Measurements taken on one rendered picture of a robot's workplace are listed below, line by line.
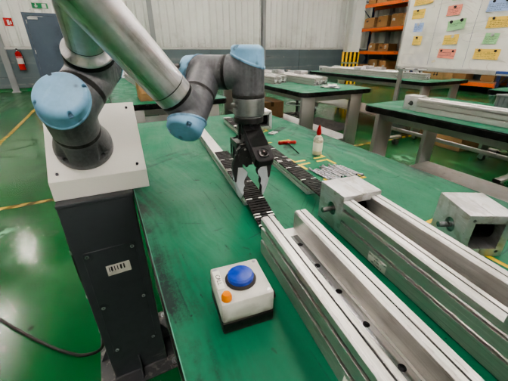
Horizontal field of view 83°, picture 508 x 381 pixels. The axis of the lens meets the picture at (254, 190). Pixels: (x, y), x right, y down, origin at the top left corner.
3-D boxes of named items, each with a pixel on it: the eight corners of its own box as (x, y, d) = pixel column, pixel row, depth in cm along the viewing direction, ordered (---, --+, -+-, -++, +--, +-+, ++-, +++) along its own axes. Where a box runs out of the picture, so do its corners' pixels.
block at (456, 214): (419, 227, 67) (429, 191, 63) (468, 228, 67) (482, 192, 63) (443, 255, 58) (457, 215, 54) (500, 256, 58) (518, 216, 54)
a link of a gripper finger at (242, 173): (236, 190, 80) (243, 159, 77) (243, 199, 75) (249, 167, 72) (225, 190, 79) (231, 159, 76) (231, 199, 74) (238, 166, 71)
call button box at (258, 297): (212, 295, 49) (209, 267, 46) (264, 281, 52) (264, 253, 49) (223, 335, 42) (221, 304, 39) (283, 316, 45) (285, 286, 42)
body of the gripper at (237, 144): (255, 155, 80) (255, 111, 74) (267, 165, 72) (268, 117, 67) (229, 158, 77) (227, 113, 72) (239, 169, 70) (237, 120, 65)
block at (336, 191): (309, 216, 72) (312, 182, 68) (350, 208, 76) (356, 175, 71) (329, 236, 64) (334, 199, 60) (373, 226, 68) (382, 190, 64)
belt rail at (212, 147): (190, 125, 158) (190, 119, 156) (197, 125, 159) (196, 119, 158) (244, 205, 77) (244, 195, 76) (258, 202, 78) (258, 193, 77)
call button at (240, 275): (224, 277, 45) (224, 267, 44) (249, 271, 46) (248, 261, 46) (231, 295, 42) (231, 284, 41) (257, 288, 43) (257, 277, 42)
